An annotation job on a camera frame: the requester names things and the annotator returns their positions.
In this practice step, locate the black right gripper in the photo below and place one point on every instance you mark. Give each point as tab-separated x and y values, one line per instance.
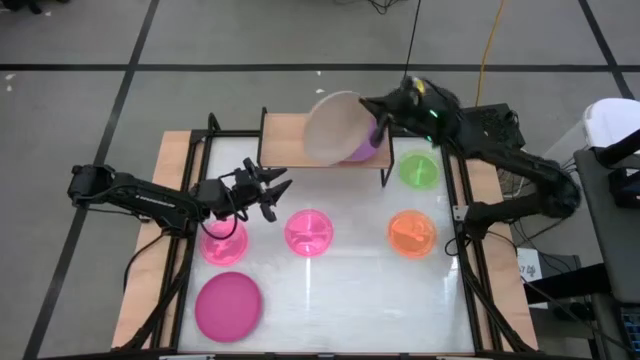
425	112

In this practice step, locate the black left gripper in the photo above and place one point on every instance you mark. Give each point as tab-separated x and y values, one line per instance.
248	186

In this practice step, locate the purple opaque plate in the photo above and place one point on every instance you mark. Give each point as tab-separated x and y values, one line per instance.
367	147

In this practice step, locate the pink translucent plate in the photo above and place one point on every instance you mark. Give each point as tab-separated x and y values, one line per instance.
223	247
308	232

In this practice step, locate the magenta opaque plate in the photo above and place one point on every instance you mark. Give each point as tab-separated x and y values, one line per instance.
228	307

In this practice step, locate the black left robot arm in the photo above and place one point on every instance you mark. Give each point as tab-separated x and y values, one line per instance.
150	200

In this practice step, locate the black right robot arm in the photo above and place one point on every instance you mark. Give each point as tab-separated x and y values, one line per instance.
525	165

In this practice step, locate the yellow tape piece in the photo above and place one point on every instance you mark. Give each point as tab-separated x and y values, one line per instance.
420	86

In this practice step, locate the green translucent plate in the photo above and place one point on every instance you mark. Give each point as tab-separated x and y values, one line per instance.
419	171

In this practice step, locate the wooden base board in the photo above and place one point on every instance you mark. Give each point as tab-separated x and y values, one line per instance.
172	160

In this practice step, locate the black computer box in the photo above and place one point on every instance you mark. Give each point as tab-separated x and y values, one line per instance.
495	125

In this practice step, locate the orange translucent plate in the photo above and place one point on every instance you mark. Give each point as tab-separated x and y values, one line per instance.
412	234

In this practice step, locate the white paper label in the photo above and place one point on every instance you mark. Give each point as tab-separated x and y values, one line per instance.
529	267

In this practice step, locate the white chair back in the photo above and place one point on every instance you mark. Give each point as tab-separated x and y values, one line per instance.
612	120

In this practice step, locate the black box under desk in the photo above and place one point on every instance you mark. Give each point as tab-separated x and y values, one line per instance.
565	280

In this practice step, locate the black device on desk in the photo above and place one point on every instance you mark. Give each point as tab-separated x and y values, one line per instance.
627	187

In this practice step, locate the wooden shelf with black frame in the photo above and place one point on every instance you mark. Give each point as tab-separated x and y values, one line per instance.
282	142

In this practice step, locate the black metal table frame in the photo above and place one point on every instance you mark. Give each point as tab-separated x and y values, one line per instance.
235	133

